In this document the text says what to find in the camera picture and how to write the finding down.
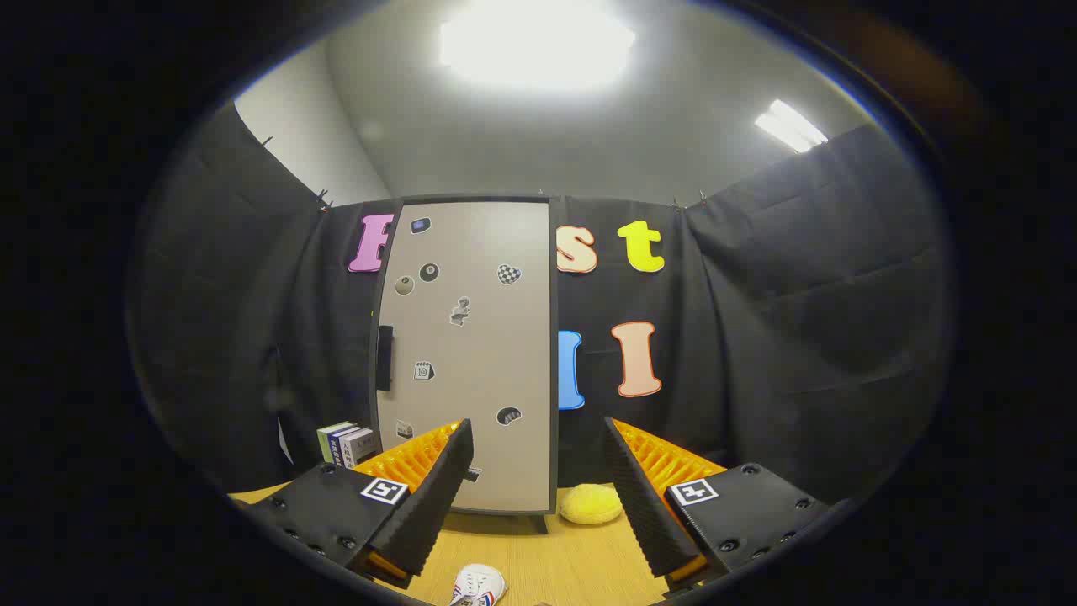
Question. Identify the blue spine book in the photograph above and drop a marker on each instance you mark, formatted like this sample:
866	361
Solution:
340	446

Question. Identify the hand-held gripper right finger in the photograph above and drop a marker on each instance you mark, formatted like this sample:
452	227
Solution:
644	505

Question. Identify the dark grey shoe cabinet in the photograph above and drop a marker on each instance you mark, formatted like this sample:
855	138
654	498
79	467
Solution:
553	295

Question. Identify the white cover book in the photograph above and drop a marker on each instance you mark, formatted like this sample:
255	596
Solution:
360	446

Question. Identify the white canvas shoe striped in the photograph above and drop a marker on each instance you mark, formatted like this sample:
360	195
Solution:
480	585

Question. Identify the yellow textured toy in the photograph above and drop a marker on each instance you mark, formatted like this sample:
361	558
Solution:
589	505

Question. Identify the green spine book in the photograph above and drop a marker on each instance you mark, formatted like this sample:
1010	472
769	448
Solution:
326	438

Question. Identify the large ceiling light panel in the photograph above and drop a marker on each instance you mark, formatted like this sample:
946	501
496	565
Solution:
538	42

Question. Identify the narrow ceiling light panel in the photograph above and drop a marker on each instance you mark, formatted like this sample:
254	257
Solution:
791	126

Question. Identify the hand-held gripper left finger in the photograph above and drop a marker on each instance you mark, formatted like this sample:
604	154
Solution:
437	497

